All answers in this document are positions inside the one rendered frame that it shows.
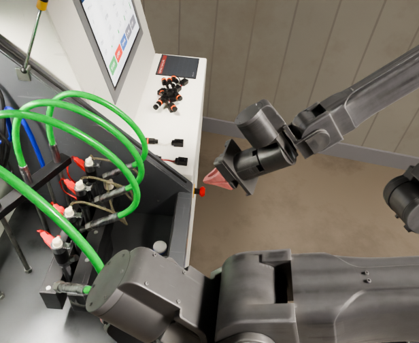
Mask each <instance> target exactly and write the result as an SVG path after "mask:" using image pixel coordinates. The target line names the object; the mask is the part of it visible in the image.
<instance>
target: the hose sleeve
mask: <svg viewBox="0 0 419 343"><path fill-rule="evenodd" d="M87 286H90V285H87V284H76V283H71V282H61V283H60V284H59V286H58V290H59V291H60V292H64V293H73V294H78V295H87V294H85V293H84V288H85V287H87Z"/></svg>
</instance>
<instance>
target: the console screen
mask: <svg viewBox="0 0 419 343"><path fill-rule="evenodd" d="M72 1H73V4H74V5H75V8H76V11H77V13H78V16H79V17H80V20H81V23H82V26H83V27H84V30H85V33H86V36H87V38H88V40H89V42H90V45H91V48H92V49H93V52H94V55H95V58H96V60H97V62H98V65H99V68H100V70H101V73H102V74H103V77H104V80H105V83H106V84H107V87H108V90H109V92H110V95H111V97H112V100H113V102H114V105H116V102H117V100H118V98H119V95H120V92H121V90H122V87H123V85H124V81H125V80H126V77H127V74H128V72H129V69H130V67H131V64H132V62H133V59H134V56H135V53H136V51H137V48H138V46H139V43H140V41H141V38H142V35H143V30H142V27H141V23H140V21H139V16H138V13H137V10H136V7H135V3H134V0H72Z"/></svg>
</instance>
